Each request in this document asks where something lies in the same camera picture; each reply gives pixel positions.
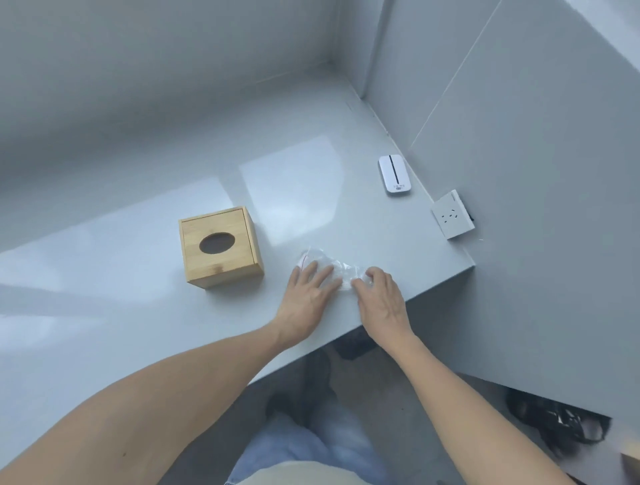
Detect white wall power socket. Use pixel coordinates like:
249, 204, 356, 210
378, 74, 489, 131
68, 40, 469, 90
431, 189, 476, 241

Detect bamboo wooden tissue box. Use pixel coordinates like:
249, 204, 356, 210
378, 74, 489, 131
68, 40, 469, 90
178, 206, 265, 290

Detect white portable router device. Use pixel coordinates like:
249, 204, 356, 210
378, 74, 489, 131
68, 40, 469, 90
378, 154, 413, 197

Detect person's right forearm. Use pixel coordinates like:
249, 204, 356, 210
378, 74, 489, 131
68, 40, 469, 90
386, 332, 576, 485

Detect person's right hand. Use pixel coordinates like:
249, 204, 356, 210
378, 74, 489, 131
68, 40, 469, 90
351, 266, 416, 353

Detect person's left forearm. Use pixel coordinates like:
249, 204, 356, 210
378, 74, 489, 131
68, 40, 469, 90
0, 320, 288, 485

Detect clear plastic zip bag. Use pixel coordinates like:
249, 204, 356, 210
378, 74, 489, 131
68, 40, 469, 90
298, 246, 374, 296

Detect person's left hand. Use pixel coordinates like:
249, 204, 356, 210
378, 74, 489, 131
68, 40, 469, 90
272, 260, 344, 351

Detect person's blue jeans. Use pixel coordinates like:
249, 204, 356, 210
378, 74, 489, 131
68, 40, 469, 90
225, 392, 382, 485

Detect person's light shirt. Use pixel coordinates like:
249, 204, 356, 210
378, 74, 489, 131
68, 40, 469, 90
248, 461, 372, 485

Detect black cable bundle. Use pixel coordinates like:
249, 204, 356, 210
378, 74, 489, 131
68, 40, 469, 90
505, 386, 614, 453

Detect person's black shoe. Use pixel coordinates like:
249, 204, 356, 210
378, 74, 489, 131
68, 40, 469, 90
265, 350, 334, 421
335, 327, 377, 361

